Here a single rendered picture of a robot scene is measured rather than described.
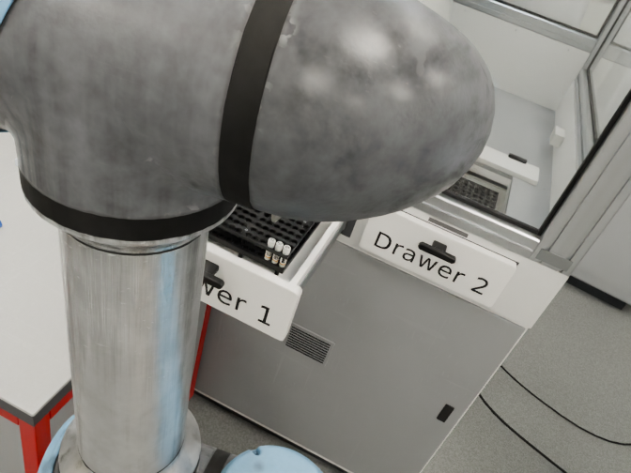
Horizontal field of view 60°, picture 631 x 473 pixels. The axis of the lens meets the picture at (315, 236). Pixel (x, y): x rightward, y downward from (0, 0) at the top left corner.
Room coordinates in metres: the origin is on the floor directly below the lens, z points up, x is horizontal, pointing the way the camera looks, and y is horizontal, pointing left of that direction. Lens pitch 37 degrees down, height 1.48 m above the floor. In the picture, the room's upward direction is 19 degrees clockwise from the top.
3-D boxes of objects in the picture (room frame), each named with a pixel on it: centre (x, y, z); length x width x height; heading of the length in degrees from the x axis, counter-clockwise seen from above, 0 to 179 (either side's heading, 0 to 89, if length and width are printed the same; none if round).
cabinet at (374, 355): (1.41, -0.06, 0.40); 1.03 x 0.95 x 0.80; 79
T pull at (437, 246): (0.86, -0.23, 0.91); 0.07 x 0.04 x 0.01; 79
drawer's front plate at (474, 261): (0.88, -0.23, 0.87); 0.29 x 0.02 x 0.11; 79
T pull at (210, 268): (0.60, 0.14, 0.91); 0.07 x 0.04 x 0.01; 79
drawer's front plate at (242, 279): (0.63, 0.14, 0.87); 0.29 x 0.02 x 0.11; 79
